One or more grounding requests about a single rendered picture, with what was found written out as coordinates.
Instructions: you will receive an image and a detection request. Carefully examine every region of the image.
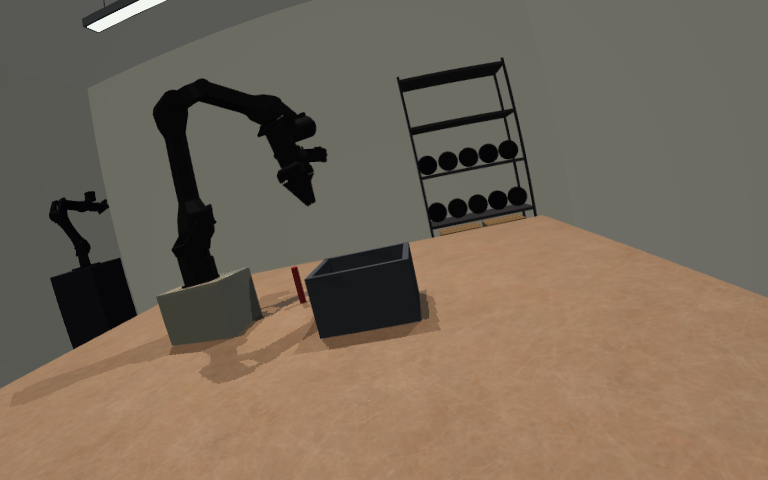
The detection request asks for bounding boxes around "dark red peg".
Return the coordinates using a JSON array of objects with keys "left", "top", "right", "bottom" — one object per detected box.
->
[{"left": 291, "top": 266, "right": 306, "bottom": 303}]

